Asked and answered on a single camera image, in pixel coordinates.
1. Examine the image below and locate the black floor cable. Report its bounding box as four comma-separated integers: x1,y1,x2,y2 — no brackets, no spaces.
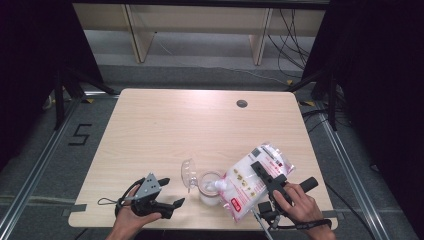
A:
325,182,379,240

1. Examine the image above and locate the grey tape strip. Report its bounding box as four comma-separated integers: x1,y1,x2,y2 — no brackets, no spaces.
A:
61,203,88,217
322,209,346,219

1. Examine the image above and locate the tangle of black cables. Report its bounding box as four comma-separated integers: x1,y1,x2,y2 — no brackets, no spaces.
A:
268,8,318,79

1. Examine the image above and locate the black metal stand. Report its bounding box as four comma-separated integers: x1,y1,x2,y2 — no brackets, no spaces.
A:
286,68,338,132
53,66,118,131

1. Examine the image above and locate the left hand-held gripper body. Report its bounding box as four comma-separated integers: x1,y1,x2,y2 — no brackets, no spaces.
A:
130,172,175,220

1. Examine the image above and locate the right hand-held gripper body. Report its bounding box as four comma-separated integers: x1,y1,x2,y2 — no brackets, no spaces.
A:
250,173,320,240

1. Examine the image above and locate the black hand strap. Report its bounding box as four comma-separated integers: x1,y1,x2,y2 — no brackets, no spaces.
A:
114,178,147,218
276,218,333,232

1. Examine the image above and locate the person's right hand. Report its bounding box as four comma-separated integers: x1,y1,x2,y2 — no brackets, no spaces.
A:
271,184,325,226

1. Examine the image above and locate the clear glass jar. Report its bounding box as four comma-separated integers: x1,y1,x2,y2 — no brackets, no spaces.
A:
198,170,224,207

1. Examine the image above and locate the black curtain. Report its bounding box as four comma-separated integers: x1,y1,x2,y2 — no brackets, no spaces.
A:
301,0,424,231
0,0,104,168

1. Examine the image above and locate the person's left hand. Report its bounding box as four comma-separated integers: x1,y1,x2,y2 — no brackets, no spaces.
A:
110,185,163,233

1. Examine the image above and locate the light wooden shelf unit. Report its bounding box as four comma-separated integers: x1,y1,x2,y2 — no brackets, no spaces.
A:
72,3,327,66

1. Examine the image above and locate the white floor cable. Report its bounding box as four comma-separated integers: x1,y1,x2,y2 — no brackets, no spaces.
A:
156,39,288,86

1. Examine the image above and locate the metal floor rail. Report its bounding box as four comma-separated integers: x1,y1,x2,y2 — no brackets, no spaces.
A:
0,99,81,234
314,109,389,240

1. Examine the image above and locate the clear jar lid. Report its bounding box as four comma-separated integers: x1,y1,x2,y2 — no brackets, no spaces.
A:
180,158,200,194

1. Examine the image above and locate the white red-label spout pouch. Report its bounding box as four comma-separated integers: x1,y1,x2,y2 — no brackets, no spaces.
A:
213,141,297,224

